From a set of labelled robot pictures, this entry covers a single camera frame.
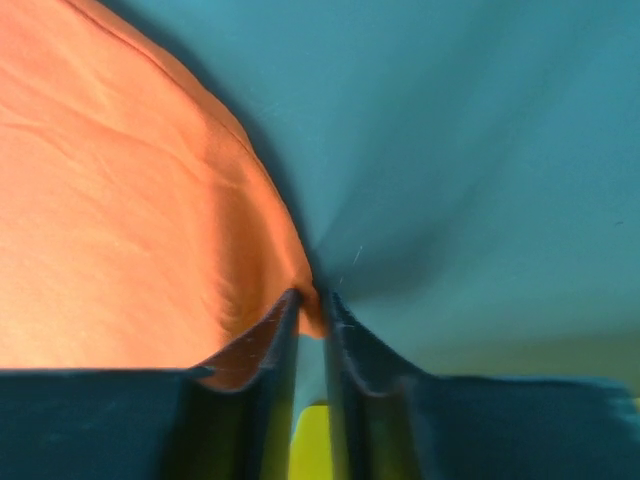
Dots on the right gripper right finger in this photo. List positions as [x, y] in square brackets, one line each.
[370, 399]

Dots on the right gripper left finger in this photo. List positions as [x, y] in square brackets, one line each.
[235, 412]

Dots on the orange t shirt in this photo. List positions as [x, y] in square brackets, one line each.
[138, 226]

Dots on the yellow plastic bin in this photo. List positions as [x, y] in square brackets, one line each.
[471, 427]

